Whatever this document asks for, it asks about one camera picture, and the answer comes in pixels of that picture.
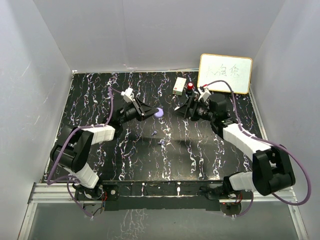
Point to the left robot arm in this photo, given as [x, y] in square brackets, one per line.
[72, 148]

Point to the purple round earbud case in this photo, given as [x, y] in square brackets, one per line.
[159, 114]

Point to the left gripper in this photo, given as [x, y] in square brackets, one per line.
[144, 111]

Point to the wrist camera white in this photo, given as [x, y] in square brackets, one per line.
[128, 95]
[204, 93]

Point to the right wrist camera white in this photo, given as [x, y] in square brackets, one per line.
[204, 93]

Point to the white cardboard box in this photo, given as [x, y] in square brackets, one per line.
[179, 86]

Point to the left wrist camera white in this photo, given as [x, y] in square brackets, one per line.
[128, 95]

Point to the white whiteboard yellow frame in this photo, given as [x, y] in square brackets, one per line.
[221, 71]

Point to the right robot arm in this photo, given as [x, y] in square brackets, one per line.
[271, 166]

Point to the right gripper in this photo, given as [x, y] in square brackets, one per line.
[188, 110]

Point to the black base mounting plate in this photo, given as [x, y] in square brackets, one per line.
[157, 195]

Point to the red emergency stop button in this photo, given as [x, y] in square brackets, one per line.
[189, 89]

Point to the aluminium frame rail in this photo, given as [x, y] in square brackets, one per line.
[144, 212]

